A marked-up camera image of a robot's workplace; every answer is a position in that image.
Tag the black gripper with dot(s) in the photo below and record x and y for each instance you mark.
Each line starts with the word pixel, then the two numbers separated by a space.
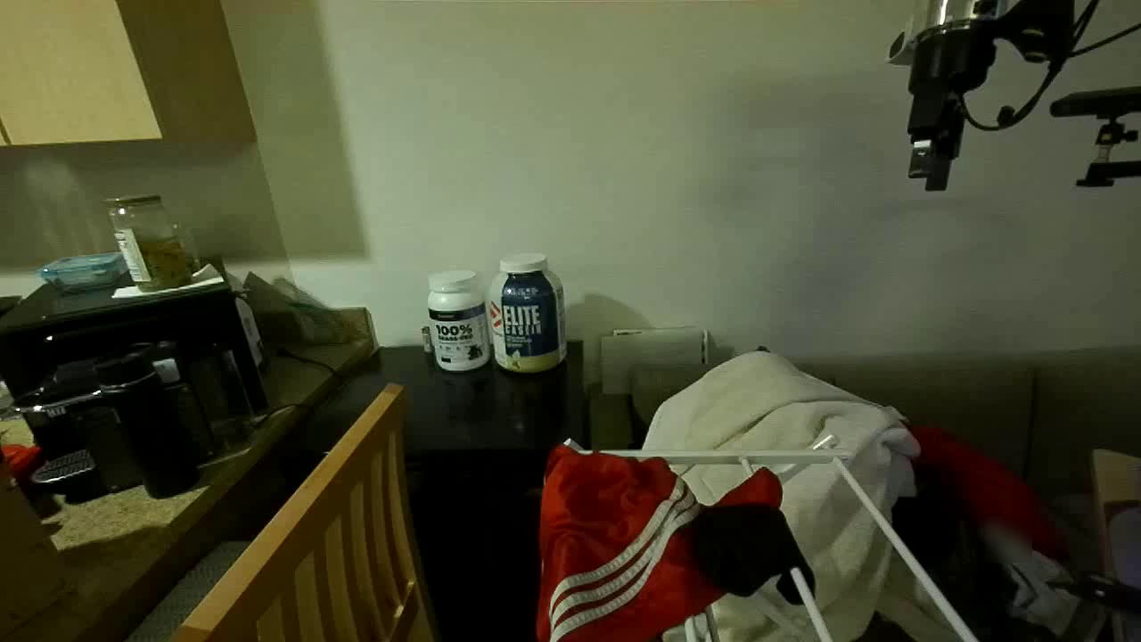
pixel 947 92

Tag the red shorts with white stripes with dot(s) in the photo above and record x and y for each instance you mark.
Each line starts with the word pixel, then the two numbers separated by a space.
pixel 606 522

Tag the red cloth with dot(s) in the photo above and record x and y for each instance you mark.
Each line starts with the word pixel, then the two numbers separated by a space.
pixel 981 477

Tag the crumpled white cloth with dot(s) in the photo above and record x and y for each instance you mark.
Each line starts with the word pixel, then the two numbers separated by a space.
pixel 1027 571

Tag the cream white towel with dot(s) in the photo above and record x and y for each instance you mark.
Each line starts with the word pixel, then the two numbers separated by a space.
pixel 762 403

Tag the cardboard box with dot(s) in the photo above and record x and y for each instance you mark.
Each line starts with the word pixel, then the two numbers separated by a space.
pixel 1121 511

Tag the white supplement jar right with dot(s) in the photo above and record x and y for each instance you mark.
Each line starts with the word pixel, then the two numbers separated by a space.
pixel 526 316

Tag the small white supplement jar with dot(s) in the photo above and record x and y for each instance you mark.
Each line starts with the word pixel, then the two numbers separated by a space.
pixel 457 324

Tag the black side table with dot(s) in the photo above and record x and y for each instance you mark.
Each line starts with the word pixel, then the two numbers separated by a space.
pixel 474 412

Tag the brown paper bag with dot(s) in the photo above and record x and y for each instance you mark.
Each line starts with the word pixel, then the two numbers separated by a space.
pixel 303 319

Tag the wooden slatted chair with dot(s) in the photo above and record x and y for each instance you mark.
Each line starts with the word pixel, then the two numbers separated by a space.
pixel 342 522

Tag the glass jar with label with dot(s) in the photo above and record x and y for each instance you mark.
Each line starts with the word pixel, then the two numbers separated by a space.
pixel 152 245

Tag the black tumbler bottle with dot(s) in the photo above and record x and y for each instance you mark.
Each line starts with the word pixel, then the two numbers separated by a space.
pixel 155 431

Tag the black microwave oven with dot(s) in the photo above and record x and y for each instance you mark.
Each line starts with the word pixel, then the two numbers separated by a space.
pixel 119 324

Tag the blue bowl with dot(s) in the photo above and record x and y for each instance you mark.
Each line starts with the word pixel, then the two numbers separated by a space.
pixel 83 271

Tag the brown kitchen counter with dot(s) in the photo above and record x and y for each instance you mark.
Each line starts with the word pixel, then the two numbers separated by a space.
pixel 129 536

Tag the white wall heater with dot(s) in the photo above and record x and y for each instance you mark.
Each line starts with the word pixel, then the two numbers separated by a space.
pixel 655 359

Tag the beige wall cabinet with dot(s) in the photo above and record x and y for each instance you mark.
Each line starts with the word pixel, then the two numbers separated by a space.
pixel 83 72

